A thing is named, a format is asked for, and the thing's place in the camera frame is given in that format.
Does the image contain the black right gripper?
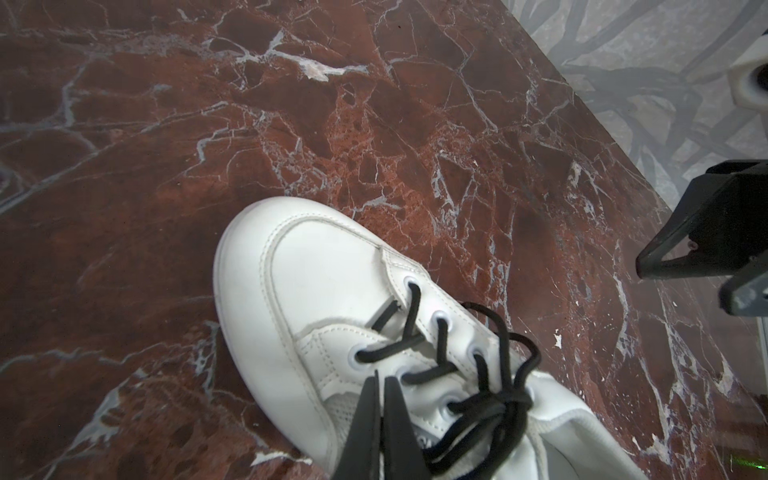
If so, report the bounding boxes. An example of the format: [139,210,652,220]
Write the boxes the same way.
[636,159,767,317]

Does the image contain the white sneaker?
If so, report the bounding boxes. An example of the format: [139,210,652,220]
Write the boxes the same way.
[213,197,643,479]

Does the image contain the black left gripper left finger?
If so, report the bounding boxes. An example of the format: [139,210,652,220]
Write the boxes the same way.
[332,373,381,480]

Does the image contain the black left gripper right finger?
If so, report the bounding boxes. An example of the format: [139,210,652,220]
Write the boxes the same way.
[382,377,431,480]

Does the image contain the black shoelace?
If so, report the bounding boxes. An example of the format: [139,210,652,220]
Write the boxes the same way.
[349,276,541,479]

